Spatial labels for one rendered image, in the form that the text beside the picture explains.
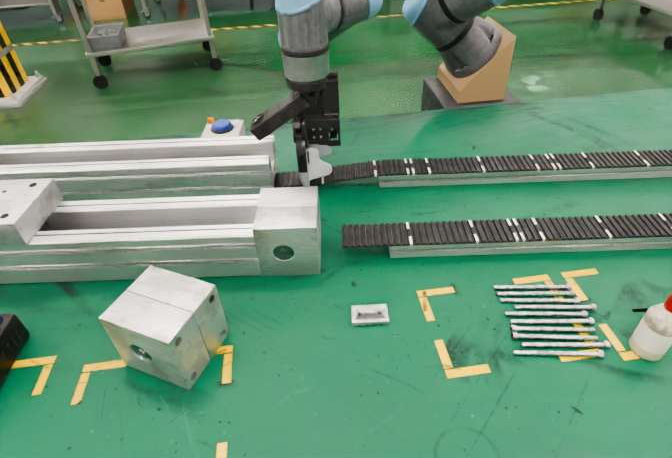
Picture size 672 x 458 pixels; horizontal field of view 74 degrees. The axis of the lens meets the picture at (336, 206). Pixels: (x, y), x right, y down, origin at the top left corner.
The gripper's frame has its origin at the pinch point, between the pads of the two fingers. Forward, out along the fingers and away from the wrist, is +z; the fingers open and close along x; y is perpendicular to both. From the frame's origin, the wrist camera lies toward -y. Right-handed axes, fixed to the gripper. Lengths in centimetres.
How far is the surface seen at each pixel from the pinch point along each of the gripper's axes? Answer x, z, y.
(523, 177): -2.0, 0.7, 41.3
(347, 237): -19.3, -1.4, 7.7
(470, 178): -1.4, 0.9, 31.6
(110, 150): 2.4, -6.2, -36.5
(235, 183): -4.9, -2.5, -12.1
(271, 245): -23.9, -4.6, -3.4
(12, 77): 238, 66, -225
